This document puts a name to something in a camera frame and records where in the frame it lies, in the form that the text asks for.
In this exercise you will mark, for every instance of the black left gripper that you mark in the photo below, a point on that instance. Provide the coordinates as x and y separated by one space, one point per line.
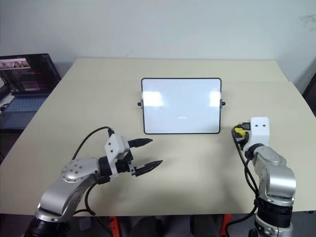
122 166

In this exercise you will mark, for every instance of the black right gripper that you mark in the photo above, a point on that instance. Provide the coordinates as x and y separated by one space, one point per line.
242 142

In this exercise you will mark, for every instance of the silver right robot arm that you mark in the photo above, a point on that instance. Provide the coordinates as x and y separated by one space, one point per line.
274 172

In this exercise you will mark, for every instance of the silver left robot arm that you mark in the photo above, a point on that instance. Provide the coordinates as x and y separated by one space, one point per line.
74 170

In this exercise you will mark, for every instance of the black-framed tabletop whiteboard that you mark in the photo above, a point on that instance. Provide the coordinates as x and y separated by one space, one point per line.
181 106

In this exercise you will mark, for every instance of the small pale object under table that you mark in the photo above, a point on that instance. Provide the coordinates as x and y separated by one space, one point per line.
84 224

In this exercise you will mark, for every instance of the open blue-grey laptop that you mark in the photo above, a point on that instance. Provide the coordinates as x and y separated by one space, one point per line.
27 74

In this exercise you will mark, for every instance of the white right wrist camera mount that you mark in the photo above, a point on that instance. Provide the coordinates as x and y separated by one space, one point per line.
259 133

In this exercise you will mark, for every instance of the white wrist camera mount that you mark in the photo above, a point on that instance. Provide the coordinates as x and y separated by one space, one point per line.
259 133
116 145

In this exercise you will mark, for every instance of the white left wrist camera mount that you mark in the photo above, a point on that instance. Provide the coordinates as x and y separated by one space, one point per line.
116 145

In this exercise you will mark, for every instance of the orange-red frame leg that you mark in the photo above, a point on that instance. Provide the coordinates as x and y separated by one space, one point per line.
114 225
227 224

